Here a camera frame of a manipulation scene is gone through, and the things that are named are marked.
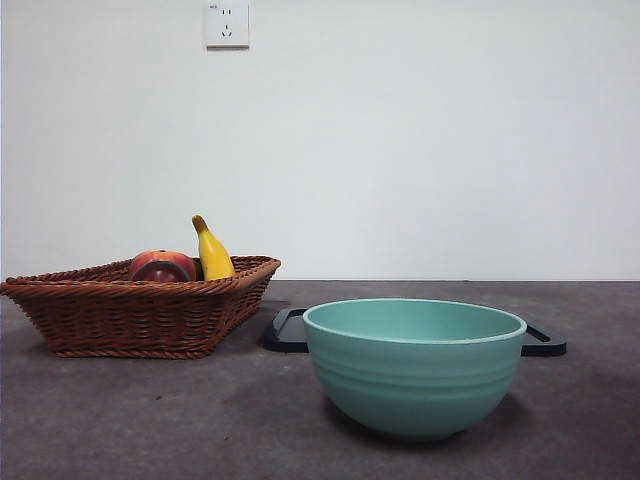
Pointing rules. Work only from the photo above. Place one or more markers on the dark rectangular tray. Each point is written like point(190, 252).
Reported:
point(285, 335)

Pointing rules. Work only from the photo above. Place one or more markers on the white wall socket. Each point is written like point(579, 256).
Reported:
point(227, 27)

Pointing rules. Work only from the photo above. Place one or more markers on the brown wicker basket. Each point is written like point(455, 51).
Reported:
point(130, 320)

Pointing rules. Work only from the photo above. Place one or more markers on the yellow banana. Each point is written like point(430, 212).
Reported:
point(214, 255)

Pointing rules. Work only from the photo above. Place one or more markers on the red yellow apple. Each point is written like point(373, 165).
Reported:
point(165, 255)

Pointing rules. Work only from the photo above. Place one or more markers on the green lime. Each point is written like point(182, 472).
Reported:
point(198, 272)

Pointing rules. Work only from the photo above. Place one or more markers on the teal ribbed bowl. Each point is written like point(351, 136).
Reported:
point(415, 380)

